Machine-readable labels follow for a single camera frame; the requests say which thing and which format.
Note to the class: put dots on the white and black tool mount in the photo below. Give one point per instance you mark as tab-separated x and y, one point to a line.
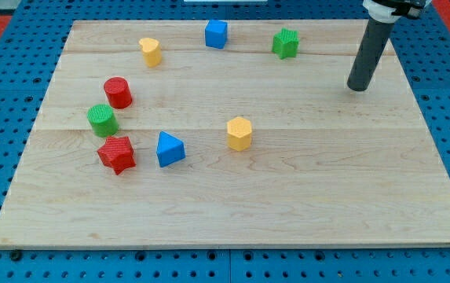
390	11

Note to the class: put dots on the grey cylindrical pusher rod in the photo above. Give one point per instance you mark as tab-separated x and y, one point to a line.
372	45

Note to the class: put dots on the blue triangle block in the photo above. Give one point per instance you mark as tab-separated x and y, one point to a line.
169	149

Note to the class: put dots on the red star block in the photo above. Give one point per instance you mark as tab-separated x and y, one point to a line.
117	153

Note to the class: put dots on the red cylinder block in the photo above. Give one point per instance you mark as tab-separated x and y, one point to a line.
118	92

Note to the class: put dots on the wooden board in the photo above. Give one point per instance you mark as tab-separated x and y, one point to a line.
327	167

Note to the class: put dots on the blue cube block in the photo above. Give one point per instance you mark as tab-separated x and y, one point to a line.
216	34

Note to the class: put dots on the green star block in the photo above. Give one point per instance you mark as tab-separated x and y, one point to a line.
285	43

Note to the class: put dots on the green cylinder block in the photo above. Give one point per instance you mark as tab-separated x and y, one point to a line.
102	120

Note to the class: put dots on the yellow hexagon block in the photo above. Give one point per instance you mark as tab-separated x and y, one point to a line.
239	133

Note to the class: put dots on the yellow heart block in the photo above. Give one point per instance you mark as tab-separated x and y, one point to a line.
151	51

